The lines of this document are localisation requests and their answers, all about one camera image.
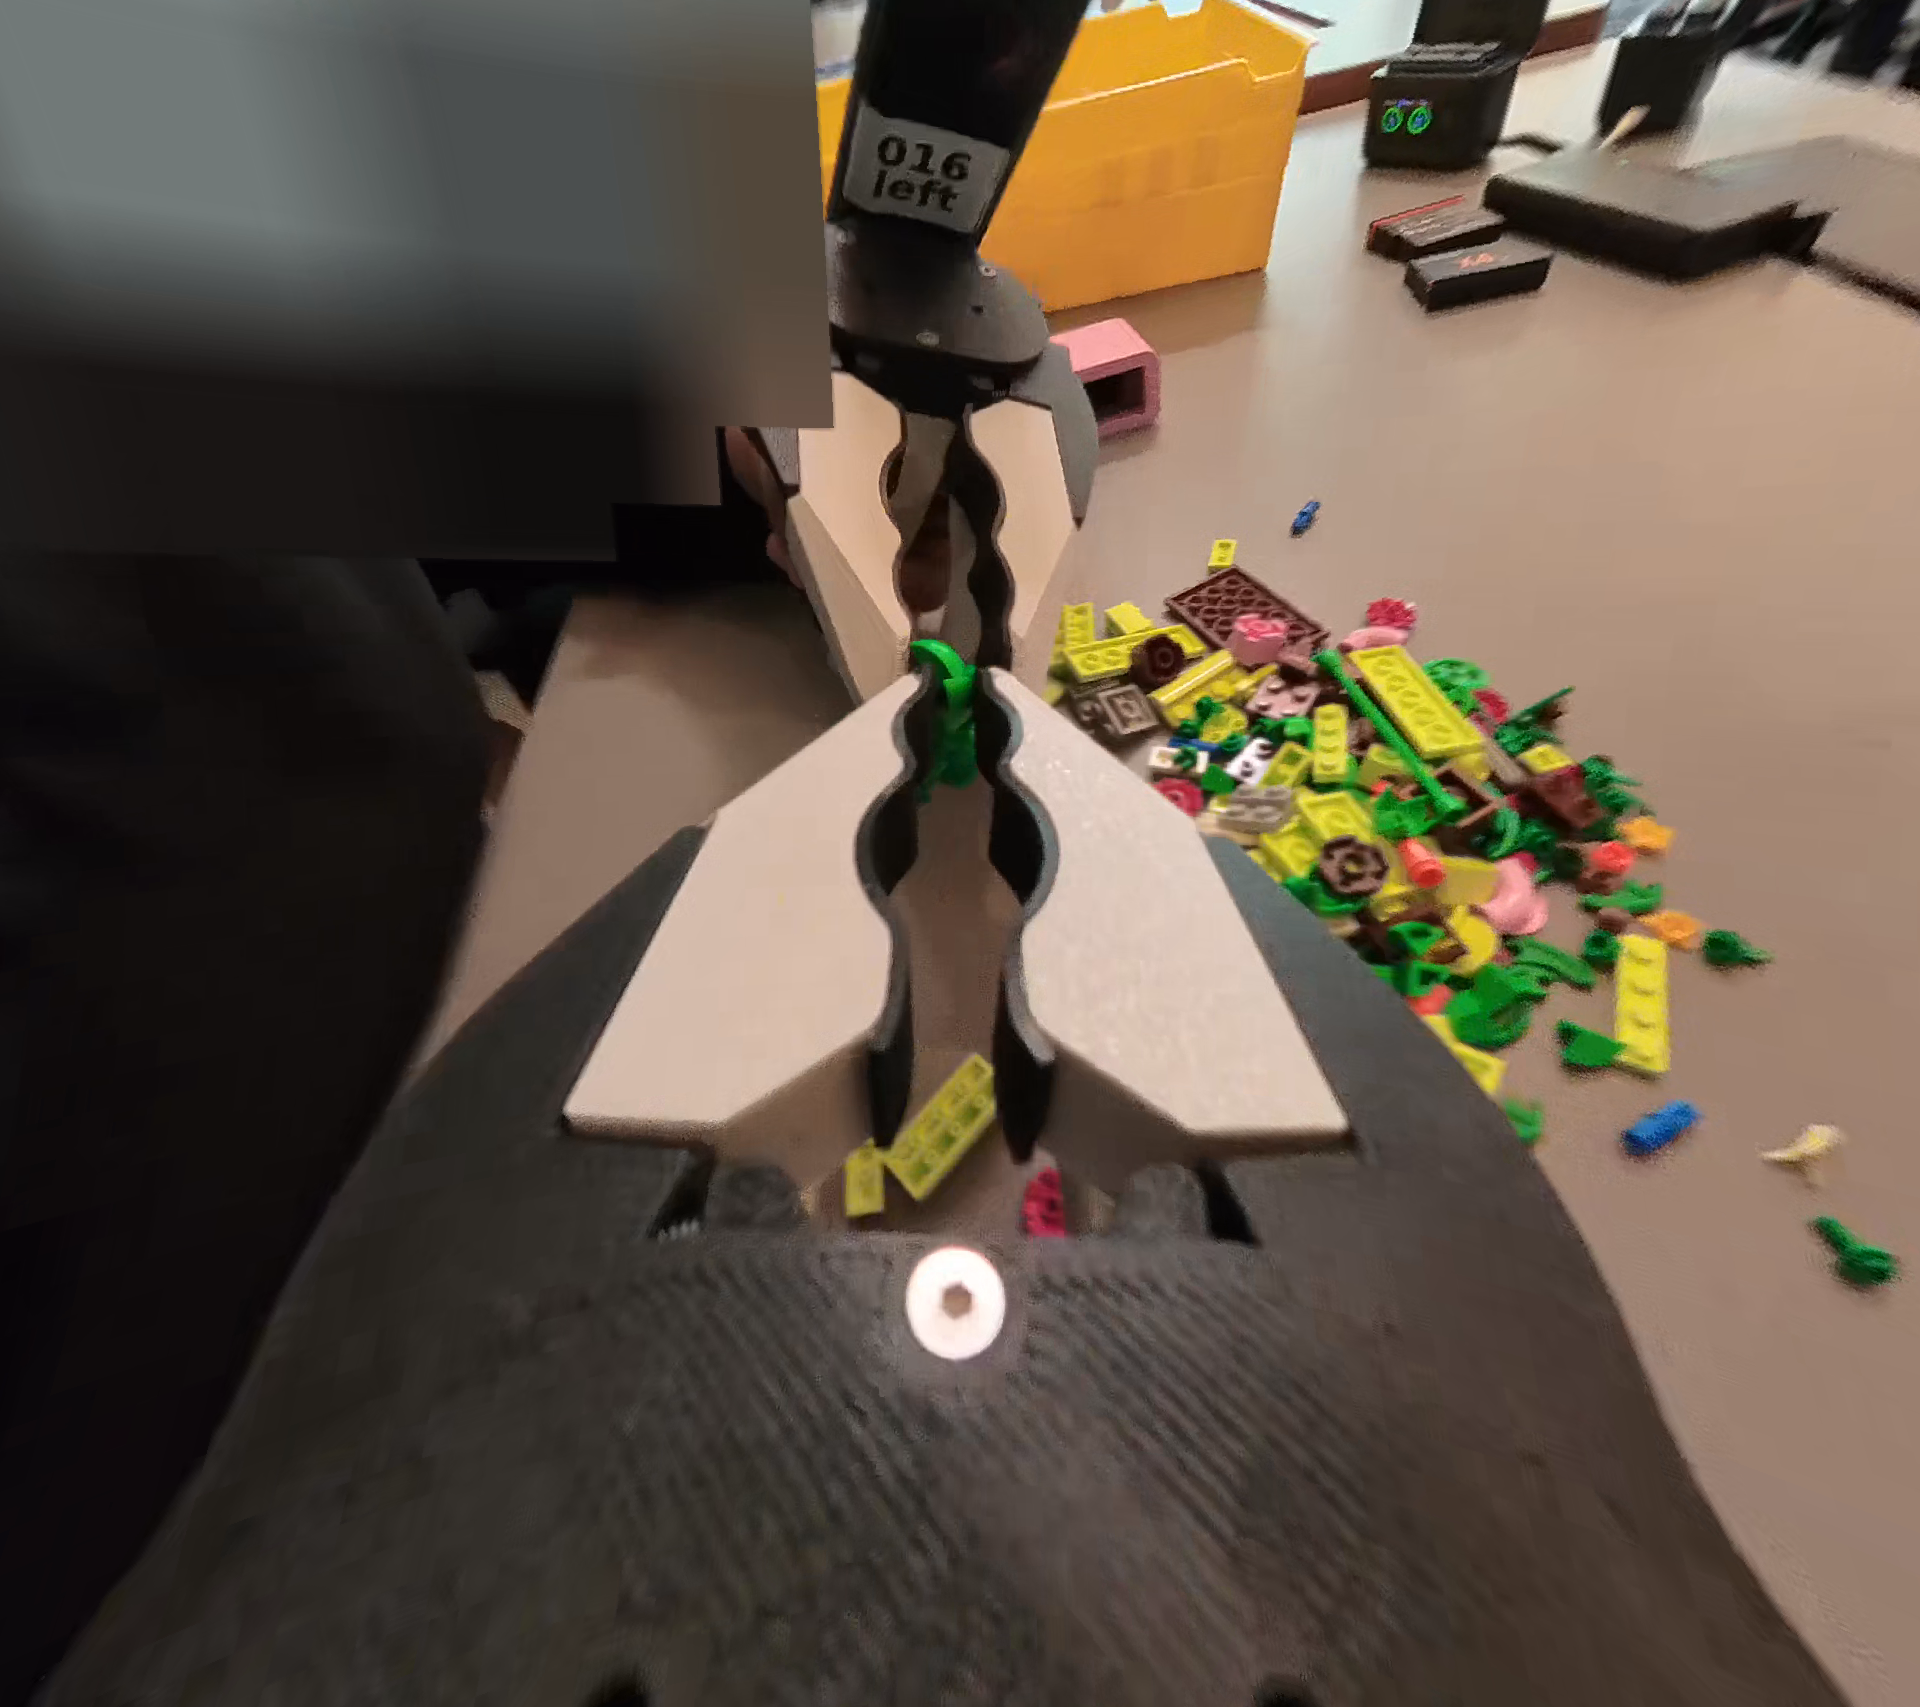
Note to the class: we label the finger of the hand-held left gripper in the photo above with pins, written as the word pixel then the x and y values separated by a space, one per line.
pixel 848 568
pixel 1034 522

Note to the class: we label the black flat battery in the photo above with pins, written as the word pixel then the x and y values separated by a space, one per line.
pixel 1479 274
pixel 1433 230

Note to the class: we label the person's black jacket torso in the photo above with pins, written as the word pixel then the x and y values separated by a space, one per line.
pixel 194 988

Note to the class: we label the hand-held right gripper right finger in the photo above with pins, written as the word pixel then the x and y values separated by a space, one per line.
pixel 1155 988

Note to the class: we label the pink hollow block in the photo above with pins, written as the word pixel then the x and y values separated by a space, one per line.
pixel 1119 356

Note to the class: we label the person's left hand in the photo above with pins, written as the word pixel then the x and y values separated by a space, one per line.
pixel 759 484

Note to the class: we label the cream toy piece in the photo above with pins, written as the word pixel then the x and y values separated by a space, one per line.
pixel 1801 1144

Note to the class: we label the small green toy stud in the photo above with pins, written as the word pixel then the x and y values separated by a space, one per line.
pixel 1852 1250

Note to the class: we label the green leafy toy assembly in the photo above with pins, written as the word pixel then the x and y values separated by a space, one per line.
pixel 948 718

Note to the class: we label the black charging case green lights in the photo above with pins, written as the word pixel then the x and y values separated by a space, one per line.
pixel 1441 110

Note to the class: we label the black power brick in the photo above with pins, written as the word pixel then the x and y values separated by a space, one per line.
pixel 1651 206

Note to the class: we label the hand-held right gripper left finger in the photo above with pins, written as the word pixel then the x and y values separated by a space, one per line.
pixel 750 972

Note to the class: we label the yellow plastic bin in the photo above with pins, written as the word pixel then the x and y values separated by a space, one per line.
pixel 1140 162

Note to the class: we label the pile of colourful toy bricks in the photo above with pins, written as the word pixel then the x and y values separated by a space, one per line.
pixel 1419 702

